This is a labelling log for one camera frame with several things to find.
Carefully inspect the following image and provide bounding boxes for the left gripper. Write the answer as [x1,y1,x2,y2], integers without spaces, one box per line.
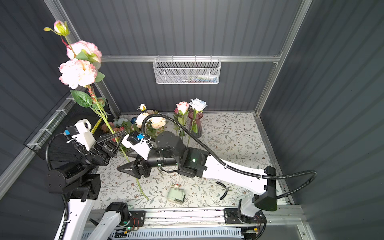
[75,132,126,181]

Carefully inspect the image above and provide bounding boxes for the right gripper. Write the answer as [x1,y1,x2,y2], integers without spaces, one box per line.
[117,146,180,177]

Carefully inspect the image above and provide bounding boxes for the pink peony flower spray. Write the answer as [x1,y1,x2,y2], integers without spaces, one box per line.
[43,19,150,201]

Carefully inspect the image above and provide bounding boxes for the pink rose stem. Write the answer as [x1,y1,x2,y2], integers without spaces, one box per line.
[174,102,190,127]

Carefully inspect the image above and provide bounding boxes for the white blue rose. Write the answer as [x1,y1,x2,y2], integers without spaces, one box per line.
[188,98,207,138]

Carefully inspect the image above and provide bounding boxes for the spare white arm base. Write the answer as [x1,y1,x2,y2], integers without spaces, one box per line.
[88,202,131,240]

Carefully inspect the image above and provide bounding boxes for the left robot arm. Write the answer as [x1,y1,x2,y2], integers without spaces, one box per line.
[45,132,125,240]

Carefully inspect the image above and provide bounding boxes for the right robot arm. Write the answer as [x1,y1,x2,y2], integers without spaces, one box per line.
[117,131,277,218]

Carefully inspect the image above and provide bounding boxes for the dark red glass vase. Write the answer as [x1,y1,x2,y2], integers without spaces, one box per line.
[188,109,204,138]

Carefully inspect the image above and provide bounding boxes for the flower bunch on table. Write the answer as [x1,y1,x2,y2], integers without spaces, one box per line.
[109,117,141,134]

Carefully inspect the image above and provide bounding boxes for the cream white flower spray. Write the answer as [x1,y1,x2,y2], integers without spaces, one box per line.
[134,103,166,139]

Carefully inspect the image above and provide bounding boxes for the tubes in white basket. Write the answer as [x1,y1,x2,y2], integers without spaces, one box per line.
[176,74,220,84]

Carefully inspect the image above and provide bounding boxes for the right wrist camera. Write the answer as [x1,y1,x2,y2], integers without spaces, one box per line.
[122,131,153,160]

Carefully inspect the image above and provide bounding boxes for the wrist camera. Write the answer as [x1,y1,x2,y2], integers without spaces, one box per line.
[64,119,96,151]
[122,131,153,160]

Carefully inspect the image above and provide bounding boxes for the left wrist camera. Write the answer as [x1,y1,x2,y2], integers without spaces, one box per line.
[64,119,96,151]

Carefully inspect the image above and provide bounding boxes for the black wire wall basket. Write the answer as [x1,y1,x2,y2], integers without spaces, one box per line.
[24,93,100,160]

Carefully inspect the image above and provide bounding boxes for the white wire wall basket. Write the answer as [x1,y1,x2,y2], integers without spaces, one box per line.
[153,58,222,85]

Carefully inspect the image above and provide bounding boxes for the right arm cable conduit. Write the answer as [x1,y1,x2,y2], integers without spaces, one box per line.
[140,113,318,200]

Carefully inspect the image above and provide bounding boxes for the aluminium front rail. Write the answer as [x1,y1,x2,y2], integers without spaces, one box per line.
[130,205,308,229]

